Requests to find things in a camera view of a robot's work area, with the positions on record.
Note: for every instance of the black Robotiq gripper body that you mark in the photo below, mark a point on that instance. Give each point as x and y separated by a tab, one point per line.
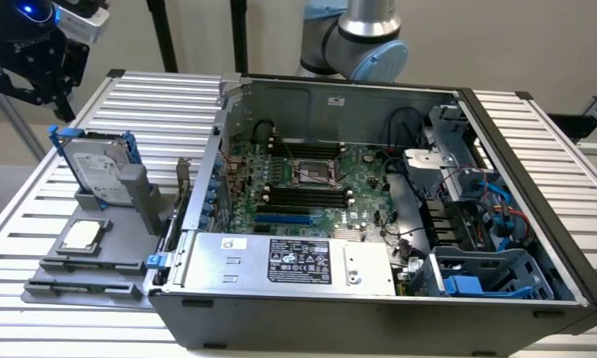
24	37

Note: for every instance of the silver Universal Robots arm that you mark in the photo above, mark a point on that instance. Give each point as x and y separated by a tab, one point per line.
351	41

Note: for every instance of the grey metal disk bay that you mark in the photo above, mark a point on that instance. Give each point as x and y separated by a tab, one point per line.
428	164

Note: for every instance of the black stand pole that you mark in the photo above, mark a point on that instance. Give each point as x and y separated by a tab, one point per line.
164	37
240	37

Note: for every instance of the silver CPU chip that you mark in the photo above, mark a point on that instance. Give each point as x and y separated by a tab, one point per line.
83	234

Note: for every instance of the grey parts rack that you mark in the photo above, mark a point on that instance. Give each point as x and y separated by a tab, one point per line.
115	242

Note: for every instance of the green RAM stick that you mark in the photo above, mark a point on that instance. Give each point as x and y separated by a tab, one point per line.
79	289
92	265

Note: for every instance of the blue case latch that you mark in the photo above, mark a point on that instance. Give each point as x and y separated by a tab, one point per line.
158	260

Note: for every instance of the black RAM slot bank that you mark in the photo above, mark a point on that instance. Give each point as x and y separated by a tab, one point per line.
306	148
308	196

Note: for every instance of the black expansion slot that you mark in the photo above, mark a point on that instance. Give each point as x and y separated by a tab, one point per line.
282	209

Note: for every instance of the metal CPU socket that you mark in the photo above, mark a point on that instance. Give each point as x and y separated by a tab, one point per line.
315	172

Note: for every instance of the blue expansion slot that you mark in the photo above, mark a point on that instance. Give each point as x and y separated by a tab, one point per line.
284	220

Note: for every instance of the white case sticker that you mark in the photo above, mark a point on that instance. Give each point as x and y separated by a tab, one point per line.
336	100

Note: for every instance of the green motherboard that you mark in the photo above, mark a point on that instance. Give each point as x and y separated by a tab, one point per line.
323	216

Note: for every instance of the silver power supply unit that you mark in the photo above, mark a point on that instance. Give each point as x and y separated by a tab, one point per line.
288	263

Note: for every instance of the round coin battery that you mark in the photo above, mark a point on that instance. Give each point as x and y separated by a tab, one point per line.
370	157

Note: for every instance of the silver chipset heatsink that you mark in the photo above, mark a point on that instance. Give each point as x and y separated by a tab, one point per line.
351	235

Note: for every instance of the black open PC case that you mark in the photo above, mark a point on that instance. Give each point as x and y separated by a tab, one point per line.
359	320

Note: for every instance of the grey drive cage blue latch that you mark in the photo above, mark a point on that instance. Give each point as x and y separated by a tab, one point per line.
483	272

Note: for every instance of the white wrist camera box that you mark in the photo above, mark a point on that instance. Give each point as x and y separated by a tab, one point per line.
84	22

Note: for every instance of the silver hard disk blue bracket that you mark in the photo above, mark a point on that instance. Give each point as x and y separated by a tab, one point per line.
96	168

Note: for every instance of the graphics card with metal bracket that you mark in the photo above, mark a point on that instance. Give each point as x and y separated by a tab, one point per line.
182	194

